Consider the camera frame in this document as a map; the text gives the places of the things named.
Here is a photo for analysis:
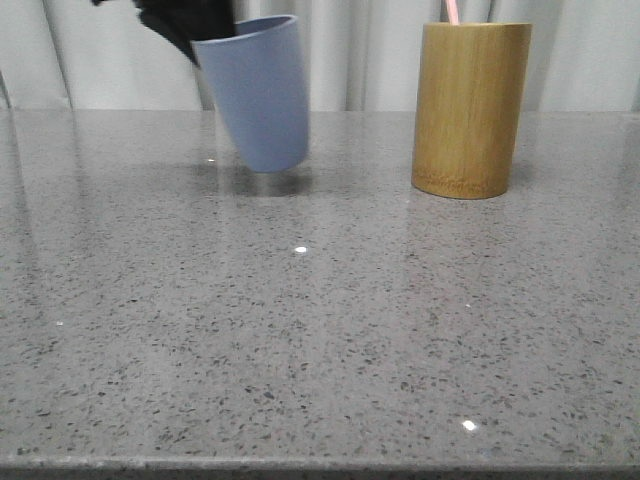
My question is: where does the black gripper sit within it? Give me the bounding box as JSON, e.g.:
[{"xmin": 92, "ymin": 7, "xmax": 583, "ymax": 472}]
[{"xmin": 90, "ymin": 0, "xmax": 238, "ymax": 67}]

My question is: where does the blue plastic cup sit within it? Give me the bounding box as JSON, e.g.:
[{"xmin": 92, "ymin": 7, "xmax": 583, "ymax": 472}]
[{"xmin": 192, "ymin": 15, "xmax": 309, "ymax": 173}]

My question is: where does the pink chopstick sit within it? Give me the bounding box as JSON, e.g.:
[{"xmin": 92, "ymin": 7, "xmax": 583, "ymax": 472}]
[{"xmin": 444, "ymin": 0, "xmax": 460, "ymax": 25}]

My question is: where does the grey-white curtain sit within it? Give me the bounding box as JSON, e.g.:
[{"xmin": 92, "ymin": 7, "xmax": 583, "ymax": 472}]
[{"xmin": 1, "ymin": 1, "xmax": 639, "ymax": 111}]

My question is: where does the bamboo cylinder holder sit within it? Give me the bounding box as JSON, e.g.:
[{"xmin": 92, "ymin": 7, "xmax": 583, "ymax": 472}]
[{"xmin": 411, "ymin": 22, "xmax": 532, "ymax": 199}]

